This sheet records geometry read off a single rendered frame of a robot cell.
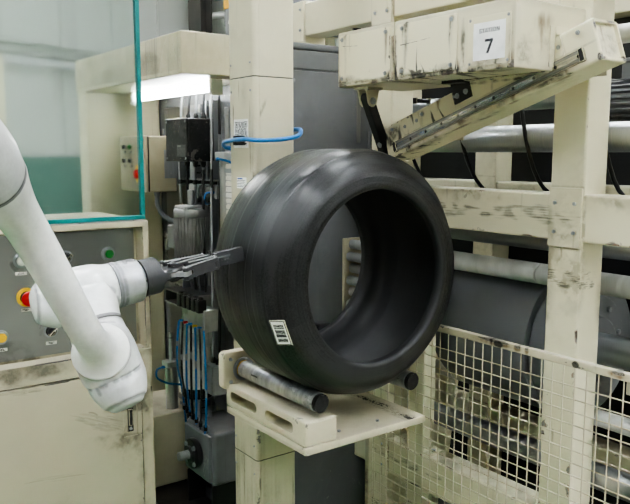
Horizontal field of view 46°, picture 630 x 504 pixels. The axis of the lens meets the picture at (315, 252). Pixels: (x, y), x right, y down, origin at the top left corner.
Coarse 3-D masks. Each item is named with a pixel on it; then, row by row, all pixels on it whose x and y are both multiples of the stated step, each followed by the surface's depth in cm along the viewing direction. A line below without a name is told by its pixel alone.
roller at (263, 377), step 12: (240, 372) 192; (252, 372) 188; (264, 372) 185; (264, 384) 183; (276, 384) 179; (288, 384) 176; (300, 384) 175; (288, 396) 175; (300, 396) 171; (312, 396) 168; (324, 396) 168; (312, 408) 167; (324, 408) 168
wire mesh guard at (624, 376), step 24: (456, 336) 197; (480, 336) 189; (456, 360) 197; (552, 360) 172; (576, 360) 167; (624, 384) 158; (408, 408) 214; (600, 408) 164; (480, 432) 192; (528, 432) 180; (624, 456) 160; (408, 480) 217; (552, 480) 176
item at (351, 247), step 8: (344, 240) 229; (352, 240) 229; (344, 248) 230; (352, 248) 229; (360, 248) 226; (344, 256) 230; (352, 256) 227; (360, 256) 224; (344, 264) 230; (352, 264) 230; (360, 264) 234; (344, 272) 231; (352, 272) 230; (344, 280) 231; (352, 280) 228; (344, 288) 231; (352, 288) 231; (344, 296) 232; (344, 304) 232
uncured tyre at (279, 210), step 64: (256, 192) 169; (320, 192) 159; (384, 192) 197; (256, 256) 158; (384, 256) 206; (448, 256) 183; (256, 320) 161; (384, 320) 202; (320, 384) 167; (384, 384) 179
